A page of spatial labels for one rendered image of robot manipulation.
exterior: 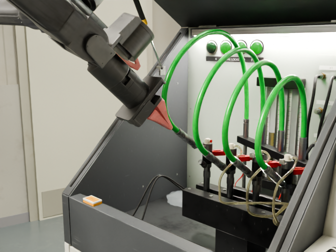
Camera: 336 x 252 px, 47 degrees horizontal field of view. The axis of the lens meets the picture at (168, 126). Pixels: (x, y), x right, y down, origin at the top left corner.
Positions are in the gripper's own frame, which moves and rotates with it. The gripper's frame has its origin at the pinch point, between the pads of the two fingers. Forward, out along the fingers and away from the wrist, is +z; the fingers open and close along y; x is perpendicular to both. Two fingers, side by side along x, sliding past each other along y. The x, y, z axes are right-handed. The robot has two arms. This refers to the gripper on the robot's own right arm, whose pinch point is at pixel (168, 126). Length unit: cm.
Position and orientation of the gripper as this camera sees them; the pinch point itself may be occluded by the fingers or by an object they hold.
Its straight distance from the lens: 78.0
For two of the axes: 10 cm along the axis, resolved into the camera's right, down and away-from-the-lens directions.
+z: 6.2, 6.0, 5.1
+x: -5.2, -1.6, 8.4
